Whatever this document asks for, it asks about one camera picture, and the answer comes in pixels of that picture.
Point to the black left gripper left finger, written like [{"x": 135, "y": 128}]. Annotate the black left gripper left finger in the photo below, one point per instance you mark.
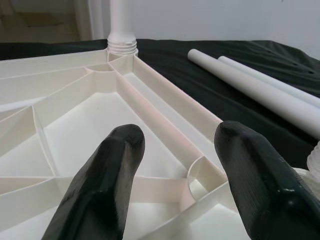
[{"x": 97, "y": 195}]

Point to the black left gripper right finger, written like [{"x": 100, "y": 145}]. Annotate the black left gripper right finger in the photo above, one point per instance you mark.
[{"x": 270, "y": 195}]

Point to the white plastic children table top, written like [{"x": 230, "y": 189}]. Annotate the white plastic children table top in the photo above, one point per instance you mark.
[{"x": 87, "y": 110}]

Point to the black cloth table cover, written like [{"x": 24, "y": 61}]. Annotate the black cloth table cover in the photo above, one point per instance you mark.
[{"x": 200, "y": 82}]

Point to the white door frame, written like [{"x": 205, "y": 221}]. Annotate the white door frame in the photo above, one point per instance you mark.
[{"x": 87, "y": 20}]

